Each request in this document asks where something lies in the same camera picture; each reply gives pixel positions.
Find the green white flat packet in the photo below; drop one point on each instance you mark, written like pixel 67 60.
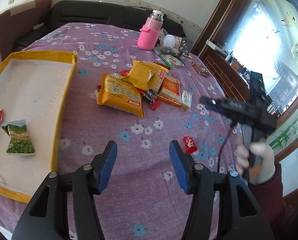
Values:
pixel 171 60

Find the dark plastic bag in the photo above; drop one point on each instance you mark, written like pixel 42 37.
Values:
pixel 167 50

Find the maroon armchair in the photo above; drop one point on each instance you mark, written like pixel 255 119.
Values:
pixel 9 30

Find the green pea snack packet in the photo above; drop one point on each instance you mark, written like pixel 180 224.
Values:
pixel 19 142

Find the white plastic jar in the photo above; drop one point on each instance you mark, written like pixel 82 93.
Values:
pixel 171 41

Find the orange cracker packet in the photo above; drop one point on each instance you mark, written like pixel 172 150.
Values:
pixel 170 90

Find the wooden glass display cabinet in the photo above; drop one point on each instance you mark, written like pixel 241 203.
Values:
pixel 219 65

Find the yellow-edged white tray box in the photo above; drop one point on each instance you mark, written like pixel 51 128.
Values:
pixel 26 92

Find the black sofa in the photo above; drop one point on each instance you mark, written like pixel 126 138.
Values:
pixel 89 12

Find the red black candy wrapper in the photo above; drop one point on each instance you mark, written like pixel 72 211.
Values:
pixel 151 97

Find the person's right hand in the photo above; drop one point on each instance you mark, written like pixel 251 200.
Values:
pixel 262 160

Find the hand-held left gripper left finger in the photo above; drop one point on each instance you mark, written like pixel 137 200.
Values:
pixel 106 167

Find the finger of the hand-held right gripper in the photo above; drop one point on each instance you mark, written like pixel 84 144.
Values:
pixel 212 103

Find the large yellow biscuit packet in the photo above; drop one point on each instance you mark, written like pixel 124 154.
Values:
pixel 119 97

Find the plain yellow snack packet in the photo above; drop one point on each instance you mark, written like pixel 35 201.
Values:
pixel 139 75

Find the small red wrapper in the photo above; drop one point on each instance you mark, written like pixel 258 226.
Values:
pixel 124 73

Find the person's right forearm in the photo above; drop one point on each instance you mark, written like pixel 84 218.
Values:
pixel 276 200

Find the brown snack packet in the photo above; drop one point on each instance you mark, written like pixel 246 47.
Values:
pixel 200 69

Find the purple floral tablecloth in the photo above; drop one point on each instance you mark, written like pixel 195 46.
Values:
pixel 139 130

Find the white remote control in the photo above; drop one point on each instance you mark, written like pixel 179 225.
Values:
pixel 38 25

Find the pink bottle knitted sleeve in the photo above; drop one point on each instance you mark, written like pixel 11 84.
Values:
pixel 149 35

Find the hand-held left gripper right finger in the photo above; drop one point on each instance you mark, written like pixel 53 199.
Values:
pixel 180 167

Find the red candy white print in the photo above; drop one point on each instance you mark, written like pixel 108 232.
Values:
pixel 189 144

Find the yellow round-label cracker packet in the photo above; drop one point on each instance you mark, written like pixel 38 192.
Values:
pixel 159 78

